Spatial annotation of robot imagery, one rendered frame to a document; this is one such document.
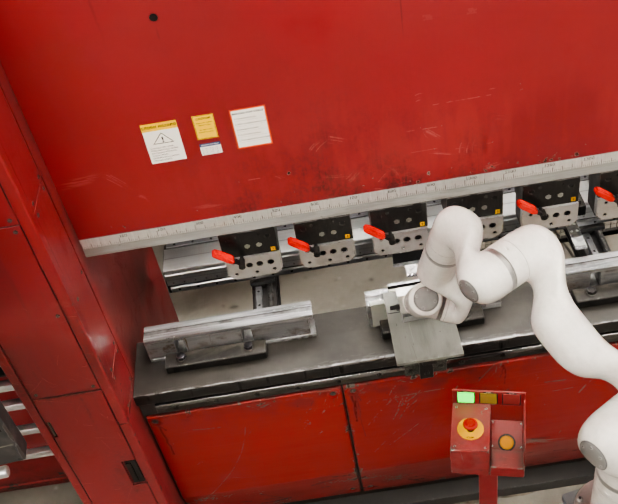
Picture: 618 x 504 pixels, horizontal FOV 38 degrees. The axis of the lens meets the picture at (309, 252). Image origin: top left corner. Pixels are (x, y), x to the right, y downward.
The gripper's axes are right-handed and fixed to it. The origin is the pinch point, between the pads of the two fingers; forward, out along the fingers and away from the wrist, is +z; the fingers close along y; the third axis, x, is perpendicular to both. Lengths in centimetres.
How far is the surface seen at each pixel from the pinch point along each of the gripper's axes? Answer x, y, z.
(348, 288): -17, 15, 148
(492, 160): -31.3, -23.1, -28.0
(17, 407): 9, 132, 46
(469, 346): 14.2, -13.7, 9.0
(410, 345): 10.8, 3.9, -6.0
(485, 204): -22.0, -21.2, -17.3
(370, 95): -48, 5, -47
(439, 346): 12.4, -3.6, -7.3
